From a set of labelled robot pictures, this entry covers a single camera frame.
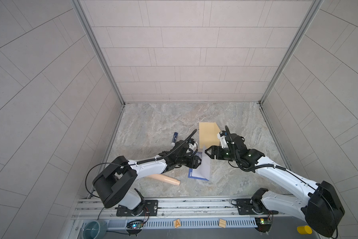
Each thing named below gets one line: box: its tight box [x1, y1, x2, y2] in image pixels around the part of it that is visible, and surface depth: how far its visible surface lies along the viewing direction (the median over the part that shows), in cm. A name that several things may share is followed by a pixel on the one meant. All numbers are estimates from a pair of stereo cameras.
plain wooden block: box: [218, 218, 227, 229], surface depth 68 cm
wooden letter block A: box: [174, 219, 181, 229], surface depth 68 cm
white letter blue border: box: [187, 145, 211, 181], surface depth 80 cm
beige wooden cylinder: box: [147, 173, 181, 186], surface depth 80 cm
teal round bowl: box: [81, 219, 108, 239], surface depth 63 cm
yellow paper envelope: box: [198, 121, 221, 149], surface depth 105 cm
